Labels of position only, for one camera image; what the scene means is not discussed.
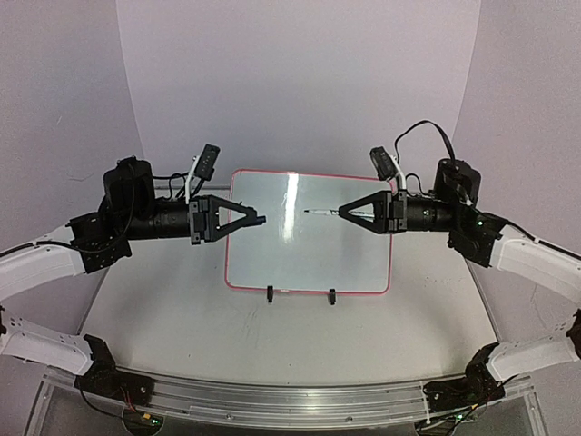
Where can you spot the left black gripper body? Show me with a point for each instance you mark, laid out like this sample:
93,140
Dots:
196,228

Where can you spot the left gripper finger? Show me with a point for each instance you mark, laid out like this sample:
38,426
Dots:
220,230
216,203

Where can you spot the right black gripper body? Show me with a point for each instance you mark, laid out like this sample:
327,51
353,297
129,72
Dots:
398,212

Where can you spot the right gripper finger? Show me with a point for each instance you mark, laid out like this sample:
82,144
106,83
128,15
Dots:
372,224
378,202

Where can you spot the white marker pen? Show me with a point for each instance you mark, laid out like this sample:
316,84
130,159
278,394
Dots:
336,213

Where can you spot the pink framed whiteboard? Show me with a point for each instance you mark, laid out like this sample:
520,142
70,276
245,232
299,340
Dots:
298,252

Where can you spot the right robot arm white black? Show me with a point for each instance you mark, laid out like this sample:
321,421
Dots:
491,242

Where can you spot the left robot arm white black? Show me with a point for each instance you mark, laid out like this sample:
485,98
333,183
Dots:
130,211

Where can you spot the left base circuit board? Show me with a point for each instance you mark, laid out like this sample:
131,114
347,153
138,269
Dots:
140,420

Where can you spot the base circuit board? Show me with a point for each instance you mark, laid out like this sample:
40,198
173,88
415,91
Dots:
140,420
454,416

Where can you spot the right base circuit board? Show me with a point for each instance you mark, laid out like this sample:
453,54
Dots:
454,416

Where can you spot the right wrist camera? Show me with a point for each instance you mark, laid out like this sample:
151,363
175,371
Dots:
387,167

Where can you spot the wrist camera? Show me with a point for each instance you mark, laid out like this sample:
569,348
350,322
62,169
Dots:
201,171
387,167

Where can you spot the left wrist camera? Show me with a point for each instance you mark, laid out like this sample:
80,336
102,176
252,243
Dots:
201,171

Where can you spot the aluminium front rail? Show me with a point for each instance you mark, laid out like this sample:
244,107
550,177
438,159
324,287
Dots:
210,407

